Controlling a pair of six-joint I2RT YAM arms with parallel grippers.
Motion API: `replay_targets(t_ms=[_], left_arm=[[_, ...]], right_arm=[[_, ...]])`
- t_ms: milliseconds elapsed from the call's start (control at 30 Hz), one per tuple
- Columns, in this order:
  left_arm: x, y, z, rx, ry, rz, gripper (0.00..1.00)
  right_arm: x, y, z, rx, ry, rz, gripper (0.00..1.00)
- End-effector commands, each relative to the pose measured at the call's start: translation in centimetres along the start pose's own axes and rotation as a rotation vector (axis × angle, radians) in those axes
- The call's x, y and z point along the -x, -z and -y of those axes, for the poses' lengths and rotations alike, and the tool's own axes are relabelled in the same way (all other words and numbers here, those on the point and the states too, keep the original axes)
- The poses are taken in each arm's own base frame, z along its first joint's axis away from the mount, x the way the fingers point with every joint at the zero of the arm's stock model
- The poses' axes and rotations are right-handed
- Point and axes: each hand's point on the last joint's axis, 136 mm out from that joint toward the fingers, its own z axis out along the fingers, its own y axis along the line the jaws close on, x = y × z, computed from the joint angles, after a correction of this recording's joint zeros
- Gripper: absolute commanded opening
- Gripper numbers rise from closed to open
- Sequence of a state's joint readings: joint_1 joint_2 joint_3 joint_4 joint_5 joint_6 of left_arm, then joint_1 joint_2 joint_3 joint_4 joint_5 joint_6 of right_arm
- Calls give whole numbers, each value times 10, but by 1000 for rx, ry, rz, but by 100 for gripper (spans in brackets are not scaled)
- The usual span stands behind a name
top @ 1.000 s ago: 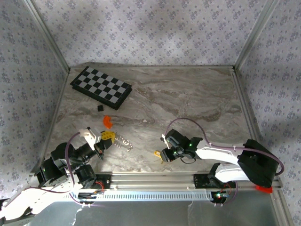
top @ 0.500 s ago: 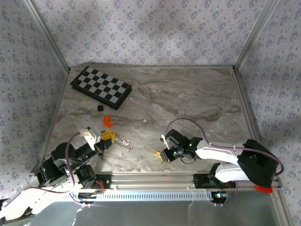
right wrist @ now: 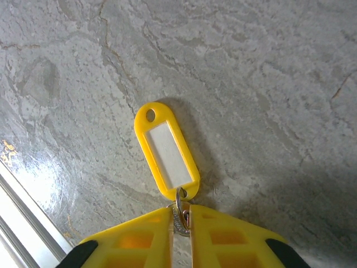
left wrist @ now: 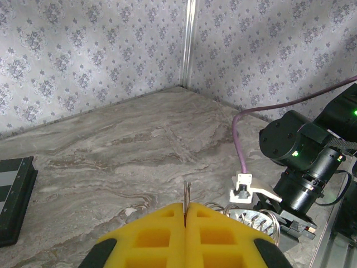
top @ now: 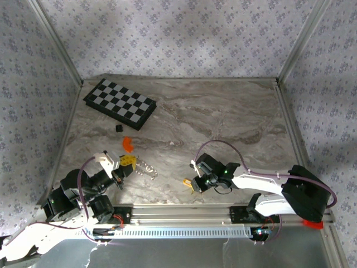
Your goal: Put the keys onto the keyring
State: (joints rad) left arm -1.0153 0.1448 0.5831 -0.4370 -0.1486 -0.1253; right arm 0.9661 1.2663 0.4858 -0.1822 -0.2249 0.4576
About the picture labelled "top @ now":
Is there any white slotted cable duct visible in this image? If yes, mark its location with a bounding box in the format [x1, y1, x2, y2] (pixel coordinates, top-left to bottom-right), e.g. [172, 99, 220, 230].
[83, 225, 255, 240]

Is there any black and white chessboard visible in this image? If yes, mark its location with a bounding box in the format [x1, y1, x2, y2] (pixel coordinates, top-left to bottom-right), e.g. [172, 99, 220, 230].
[83, 78, 157, 132]

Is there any aluminium frame post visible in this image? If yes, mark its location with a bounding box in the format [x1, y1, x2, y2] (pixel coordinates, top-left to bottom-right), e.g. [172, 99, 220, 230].
[27, 0, 84, 86]
[278, 0, 330, 82]

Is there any large metal ring of keyrings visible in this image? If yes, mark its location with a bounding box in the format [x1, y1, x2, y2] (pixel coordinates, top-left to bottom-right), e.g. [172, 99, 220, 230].
[136, 158, 159, 180]

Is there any orange curved plastic piece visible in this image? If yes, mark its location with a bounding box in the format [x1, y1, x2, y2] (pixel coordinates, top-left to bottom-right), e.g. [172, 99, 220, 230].
[122, 136, 134, 154]

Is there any small circuit board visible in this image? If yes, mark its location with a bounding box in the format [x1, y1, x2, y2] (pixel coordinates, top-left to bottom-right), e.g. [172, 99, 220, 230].
[93, 227, 123, 237]
[252, 227, 273, 240]

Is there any aluminium table edge rail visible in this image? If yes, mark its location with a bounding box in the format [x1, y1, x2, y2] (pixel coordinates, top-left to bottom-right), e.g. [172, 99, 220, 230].
[36, 83, 83, 206]
[274, 80, 349, 268]

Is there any grey metal sheet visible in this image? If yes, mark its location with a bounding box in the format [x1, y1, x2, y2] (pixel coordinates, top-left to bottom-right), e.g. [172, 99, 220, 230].
[38, 237, 330, 268]

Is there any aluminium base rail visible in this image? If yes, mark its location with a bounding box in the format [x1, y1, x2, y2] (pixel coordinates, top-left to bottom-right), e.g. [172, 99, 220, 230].
[111, 203, 334, 226]

